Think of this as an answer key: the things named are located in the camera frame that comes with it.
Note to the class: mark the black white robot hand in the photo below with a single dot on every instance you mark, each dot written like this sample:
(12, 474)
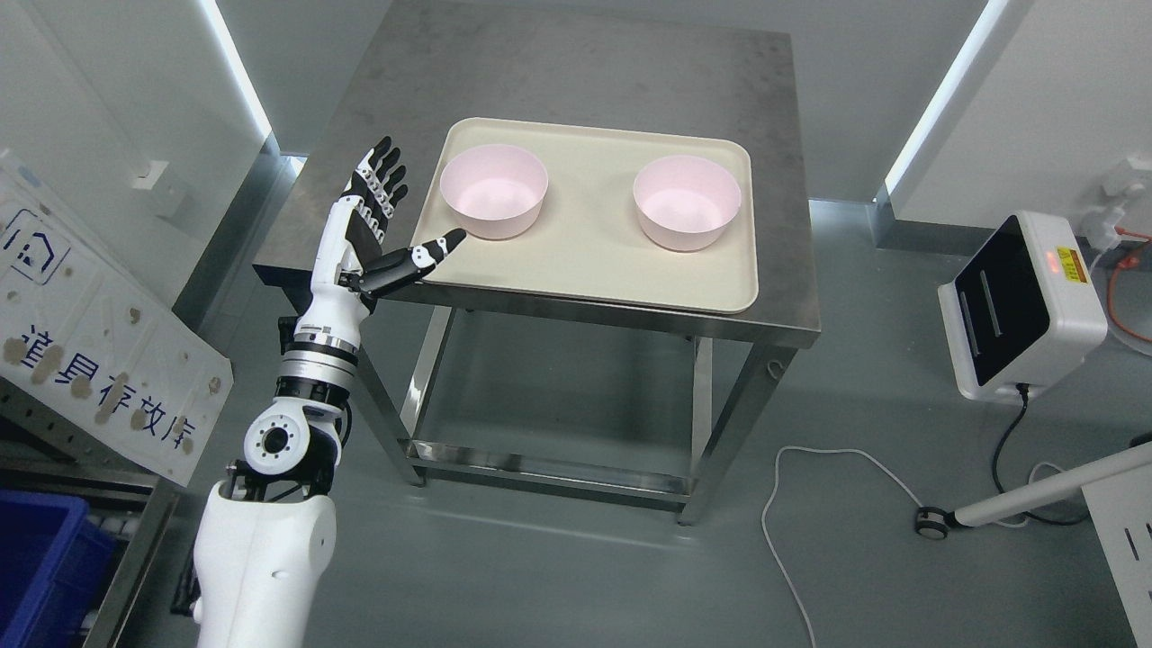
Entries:
(352, 268)

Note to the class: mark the pink bowl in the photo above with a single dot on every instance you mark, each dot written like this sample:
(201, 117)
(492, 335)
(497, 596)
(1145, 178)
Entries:
(685, 203)
(495, 191)

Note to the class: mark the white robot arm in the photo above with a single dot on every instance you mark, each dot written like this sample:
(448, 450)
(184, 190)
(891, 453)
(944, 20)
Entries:
(268, 530)

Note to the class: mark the metal shelf rack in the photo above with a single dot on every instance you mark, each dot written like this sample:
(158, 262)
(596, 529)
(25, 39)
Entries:
(44, 452)

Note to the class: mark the cream plastic tray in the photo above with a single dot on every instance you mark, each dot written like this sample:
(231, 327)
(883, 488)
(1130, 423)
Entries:
(586, 243)

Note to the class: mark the white sign board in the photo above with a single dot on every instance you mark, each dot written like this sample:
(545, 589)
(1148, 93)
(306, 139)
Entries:
(83, 337)

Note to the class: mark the steel table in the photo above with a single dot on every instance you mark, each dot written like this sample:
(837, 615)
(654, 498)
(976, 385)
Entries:
(432, 63)

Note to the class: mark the blue bin lower left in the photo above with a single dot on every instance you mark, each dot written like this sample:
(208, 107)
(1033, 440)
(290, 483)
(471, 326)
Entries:
(53, 561)

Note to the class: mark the white stand leg with caster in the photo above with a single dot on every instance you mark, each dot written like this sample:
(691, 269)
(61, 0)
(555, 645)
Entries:
(935, 523)

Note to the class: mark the white black device box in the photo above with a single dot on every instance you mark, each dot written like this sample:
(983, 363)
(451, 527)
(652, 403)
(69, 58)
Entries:
(1023, 311)

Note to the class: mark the white panel right corner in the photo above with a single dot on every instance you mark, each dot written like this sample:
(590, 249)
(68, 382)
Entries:
(1120, 508)

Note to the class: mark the white wall socket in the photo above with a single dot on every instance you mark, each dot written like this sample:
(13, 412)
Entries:
(152, 178)

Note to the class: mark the white wall plug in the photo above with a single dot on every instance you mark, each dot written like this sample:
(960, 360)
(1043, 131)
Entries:
(1123, 185)

